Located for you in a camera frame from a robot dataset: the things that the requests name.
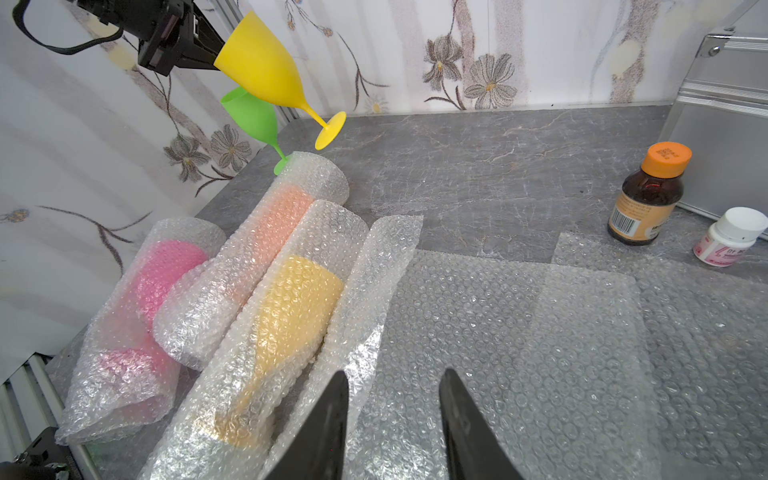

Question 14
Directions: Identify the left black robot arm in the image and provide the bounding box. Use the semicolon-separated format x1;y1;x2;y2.
12;0;225;76

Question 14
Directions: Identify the orange glass in bubble wrap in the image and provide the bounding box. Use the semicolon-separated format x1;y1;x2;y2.
152;152;349;371

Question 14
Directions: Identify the brown bottle orange cap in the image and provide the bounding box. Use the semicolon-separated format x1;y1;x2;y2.
607;141;693;246

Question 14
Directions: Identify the pink glass in bubble wrap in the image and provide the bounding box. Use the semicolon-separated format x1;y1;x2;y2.
56;217;226;445

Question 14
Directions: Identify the amber glass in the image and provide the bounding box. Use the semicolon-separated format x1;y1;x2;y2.
139;200;368;479

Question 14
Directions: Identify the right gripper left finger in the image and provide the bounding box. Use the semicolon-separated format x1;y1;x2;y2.
266;370;349;480

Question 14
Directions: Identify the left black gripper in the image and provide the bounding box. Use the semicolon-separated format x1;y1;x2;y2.
138;1;224;76

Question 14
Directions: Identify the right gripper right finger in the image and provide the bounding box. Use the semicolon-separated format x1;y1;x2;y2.
439;368;523;480

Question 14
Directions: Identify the yellow glass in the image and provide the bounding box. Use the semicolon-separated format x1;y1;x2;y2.
214;12;347;150

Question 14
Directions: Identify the small white bottle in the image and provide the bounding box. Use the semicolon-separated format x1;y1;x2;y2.
693;207;767;268

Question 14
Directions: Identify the green plastic wine glass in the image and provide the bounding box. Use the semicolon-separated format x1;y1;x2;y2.
220;86;288;175

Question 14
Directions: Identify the clear bubble wrap sheet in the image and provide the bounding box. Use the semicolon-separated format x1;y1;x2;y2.
552;233;767;479
267;216;661;479

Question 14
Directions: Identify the silver aluminium case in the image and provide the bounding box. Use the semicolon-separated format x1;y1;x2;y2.
660;1;767;219

